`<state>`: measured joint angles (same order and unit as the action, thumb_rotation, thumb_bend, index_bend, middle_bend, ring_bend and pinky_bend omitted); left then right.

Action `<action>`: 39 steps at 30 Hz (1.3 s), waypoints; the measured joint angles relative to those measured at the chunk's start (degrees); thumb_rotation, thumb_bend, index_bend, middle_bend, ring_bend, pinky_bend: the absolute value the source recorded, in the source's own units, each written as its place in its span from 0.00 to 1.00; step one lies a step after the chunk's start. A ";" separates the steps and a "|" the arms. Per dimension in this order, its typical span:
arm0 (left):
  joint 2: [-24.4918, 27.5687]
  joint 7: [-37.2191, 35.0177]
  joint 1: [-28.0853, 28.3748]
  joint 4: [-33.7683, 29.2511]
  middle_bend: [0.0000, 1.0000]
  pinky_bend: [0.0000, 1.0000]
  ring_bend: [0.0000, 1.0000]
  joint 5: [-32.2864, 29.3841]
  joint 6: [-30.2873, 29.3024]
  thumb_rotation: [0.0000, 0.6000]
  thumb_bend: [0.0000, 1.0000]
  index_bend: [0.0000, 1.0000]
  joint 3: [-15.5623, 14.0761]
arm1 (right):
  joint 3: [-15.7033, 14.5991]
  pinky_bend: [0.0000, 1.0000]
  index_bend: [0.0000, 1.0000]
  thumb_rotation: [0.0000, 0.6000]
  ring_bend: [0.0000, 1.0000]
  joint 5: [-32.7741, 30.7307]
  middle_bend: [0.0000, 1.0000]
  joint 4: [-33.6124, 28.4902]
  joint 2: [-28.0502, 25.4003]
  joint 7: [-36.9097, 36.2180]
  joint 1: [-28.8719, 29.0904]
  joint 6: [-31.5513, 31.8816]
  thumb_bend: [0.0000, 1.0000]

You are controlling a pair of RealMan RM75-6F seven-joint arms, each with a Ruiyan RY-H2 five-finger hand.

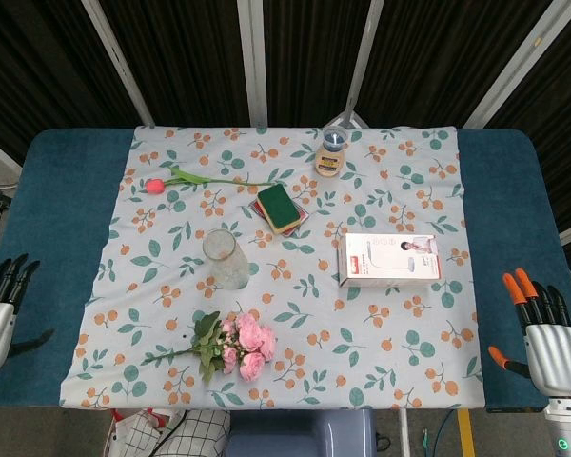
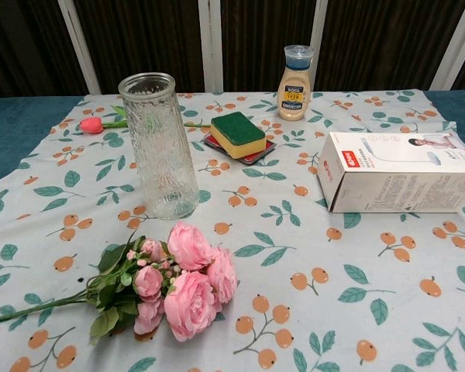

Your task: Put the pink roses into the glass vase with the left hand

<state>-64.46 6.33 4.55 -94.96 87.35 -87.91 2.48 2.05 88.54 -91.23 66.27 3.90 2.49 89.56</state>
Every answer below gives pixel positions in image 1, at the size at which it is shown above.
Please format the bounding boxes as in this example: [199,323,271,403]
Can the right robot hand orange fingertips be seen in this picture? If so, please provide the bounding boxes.
[487,268,571,397]

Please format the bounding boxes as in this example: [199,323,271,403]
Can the red white bag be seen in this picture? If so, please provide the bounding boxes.
[104,407,182,457]

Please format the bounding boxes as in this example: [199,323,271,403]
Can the pink rose bouquet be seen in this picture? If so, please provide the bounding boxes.
[140,310,278,386]

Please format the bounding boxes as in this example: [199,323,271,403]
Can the floral print tablecloth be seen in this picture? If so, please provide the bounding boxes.
[58,125,487,411]

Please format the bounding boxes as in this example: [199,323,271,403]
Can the teal table cover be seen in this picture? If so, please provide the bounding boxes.
[0,127,571,414]

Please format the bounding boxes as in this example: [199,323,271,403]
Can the clear textured glass vase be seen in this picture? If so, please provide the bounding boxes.
[201,228,252,291]

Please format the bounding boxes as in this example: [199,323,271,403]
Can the beige sauce bottle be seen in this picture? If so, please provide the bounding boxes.
[314,126,351,180]

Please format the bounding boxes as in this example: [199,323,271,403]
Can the white black checked bag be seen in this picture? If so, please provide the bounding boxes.
[123,408,232,457]

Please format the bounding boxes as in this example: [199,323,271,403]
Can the green cable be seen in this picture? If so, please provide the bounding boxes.
[421,408,459,457]

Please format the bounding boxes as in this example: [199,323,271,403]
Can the white desk lamp box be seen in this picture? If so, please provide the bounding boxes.
[337,231,444,288]

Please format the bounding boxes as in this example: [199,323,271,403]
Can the green yellow sponge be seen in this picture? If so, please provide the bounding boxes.
[256,183,302,235]

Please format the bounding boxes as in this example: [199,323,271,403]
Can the flat red box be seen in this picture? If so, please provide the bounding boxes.
[248,197,311,239]

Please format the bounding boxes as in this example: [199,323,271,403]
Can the single pink tulip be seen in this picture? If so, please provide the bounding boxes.
[144,165,275,195]

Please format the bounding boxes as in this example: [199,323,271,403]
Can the white frame post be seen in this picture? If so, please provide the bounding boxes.
[236,0,269,129]
[331,0,386,129]
[80,0,156,128]
[461,0,571,130]

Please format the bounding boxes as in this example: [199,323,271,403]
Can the white table leg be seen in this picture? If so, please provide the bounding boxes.
[398,408,412,457]

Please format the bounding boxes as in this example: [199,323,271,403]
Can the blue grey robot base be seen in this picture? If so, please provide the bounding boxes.
[225,408,378,457]

